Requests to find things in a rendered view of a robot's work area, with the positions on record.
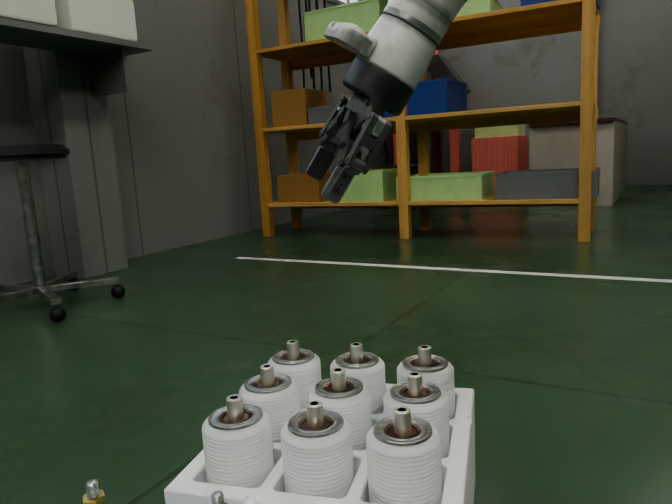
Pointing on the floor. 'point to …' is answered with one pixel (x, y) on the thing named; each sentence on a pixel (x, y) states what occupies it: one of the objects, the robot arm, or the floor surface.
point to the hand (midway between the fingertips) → (322, 183)
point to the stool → (39, 237)
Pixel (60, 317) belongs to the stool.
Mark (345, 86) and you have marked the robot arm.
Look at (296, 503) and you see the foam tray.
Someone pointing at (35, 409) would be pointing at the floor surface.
